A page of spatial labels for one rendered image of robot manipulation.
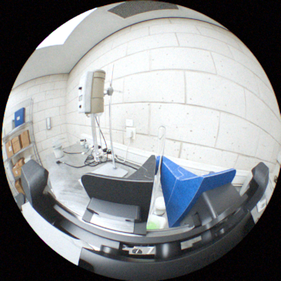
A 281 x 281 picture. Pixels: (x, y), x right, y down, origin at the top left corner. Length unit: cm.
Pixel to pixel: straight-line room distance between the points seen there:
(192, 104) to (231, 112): 27
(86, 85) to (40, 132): 213
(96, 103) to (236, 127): 76
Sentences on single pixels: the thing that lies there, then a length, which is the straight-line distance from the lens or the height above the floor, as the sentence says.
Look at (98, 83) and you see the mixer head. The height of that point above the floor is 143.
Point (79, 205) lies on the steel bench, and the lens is 53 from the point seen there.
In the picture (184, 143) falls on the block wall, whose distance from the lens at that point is 59.
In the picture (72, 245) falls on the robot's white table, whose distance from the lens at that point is 48.
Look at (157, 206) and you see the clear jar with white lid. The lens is 38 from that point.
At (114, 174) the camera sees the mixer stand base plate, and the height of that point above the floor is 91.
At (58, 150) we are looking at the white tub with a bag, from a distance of 105.
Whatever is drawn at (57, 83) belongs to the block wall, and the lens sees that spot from 260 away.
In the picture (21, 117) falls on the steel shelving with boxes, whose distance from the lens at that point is 225.
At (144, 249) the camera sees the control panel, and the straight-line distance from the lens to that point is 34.
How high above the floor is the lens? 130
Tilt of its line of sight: 19 degrees down
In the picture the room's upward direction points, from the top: 1 degrees clockwise
